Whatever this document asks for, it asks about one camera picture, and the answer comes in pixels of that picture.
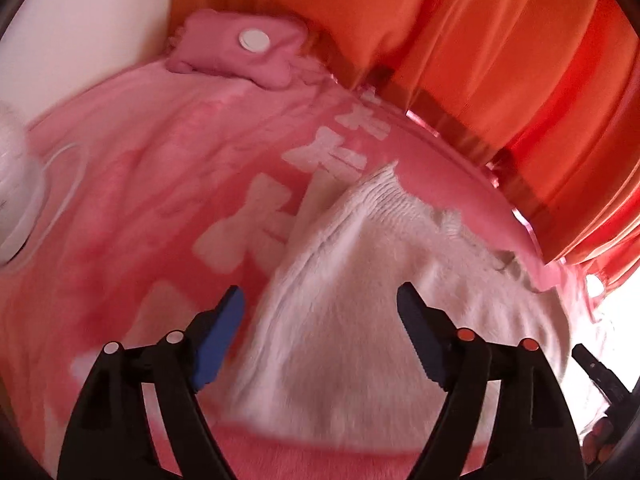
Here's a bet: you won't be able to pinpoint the white fuzzy small sweater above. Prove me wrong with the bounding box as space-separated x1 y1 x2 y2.
221 166 570 453

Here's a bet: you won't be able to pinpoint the person's right hand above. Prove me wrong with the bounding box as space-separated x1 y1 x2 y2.
582 417 617 466

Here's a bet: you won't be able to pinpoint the pink floral bed blanket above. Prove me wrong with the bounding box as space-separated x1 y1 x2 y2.
1 60 585 470

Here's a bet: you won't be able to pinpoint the orange curtain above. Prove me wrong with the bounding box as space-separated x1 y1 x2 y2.
170 0 639 289

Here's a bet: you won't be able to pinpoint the pink pillow with white dot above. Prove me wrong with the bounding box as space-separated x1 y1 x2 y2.
166 9 307 90

